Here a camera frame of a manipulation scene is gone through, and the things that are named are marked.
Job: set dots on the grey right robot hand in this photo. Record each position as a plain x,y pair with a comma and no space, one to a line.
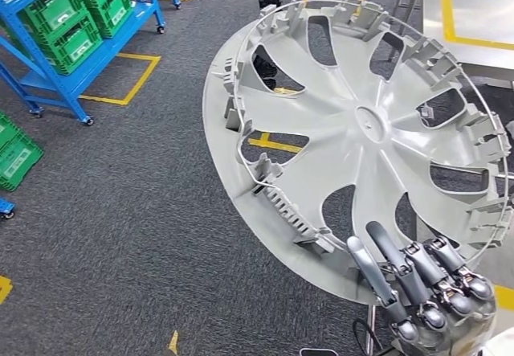
433,300

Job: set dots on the grey plastic wheel cover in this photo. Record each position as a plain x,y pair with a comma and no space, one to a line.
361,124

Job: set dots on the yellow tape on workbench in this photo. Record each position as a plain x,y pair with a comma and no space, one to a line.
446,2

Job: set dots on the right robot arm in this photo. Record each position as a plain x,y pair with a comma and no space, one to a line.
502,345

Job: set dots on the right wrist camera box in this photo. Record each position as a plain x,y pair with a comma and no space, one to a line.
319,352

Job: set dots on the steel workbench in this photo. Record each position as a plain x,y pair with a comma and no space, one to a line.
481,7

